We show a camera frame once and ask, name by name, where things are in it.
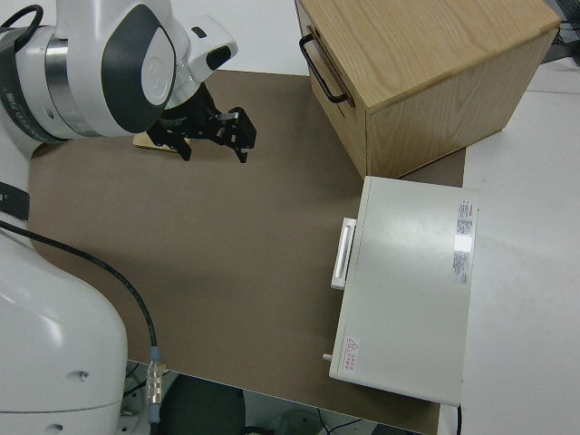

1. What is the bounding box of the white toaster oven handle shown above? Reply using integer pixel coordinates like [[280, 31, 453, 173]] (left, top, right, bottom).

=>
[[330, 217, 358, 290]]

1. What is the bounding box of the silver blue cable connector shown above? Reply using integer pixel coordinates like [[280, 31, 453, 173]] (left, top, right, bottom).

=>
[[145, 346, 165, 427]]

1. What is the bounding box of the black cable clamp strap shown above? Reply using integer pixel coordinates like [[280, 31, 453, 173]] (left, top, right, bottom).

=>
[[0, 180, 31, 220]]

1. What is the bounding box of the wooden mug tree stand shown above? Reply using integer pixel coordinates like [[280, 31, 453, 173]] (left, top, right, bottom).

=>
[[132, 132, 179, 154]]

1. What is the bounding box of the brown table mat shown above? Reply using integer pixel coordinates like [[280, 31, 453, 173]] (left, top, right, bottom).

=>
[[26, 68, 468, 435]]

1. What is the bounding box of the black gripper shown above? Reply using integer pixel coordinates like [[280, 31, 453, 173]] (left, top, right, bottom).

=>
[[148, 88, 258, 166]]

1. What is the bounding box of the black cabinet drawer handle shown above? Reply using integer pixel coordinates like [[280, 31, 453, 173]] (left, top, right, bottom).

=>
[[298, 34, 351, 105]]

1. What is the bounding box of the white toaster oven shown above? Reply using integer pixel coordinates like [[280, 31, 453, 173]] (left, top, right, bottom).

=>
[[328, 175, 480, 406]]

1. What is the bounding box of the light wooden drawer cabinet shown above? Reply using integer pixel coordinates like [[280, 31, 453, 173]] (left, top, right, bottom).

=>
[[294, 0, 561, 180]]

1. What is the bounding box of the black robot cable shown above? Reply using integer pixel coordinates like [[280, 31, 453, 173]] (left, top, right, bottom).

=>
[[0, 218, 160, 353], [0, 4, 42, 34]]

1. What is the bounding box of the dark mesh background object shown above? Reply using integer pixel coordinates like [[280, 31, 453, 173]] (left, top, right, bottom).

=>
[[546, 0, 580, 67]]

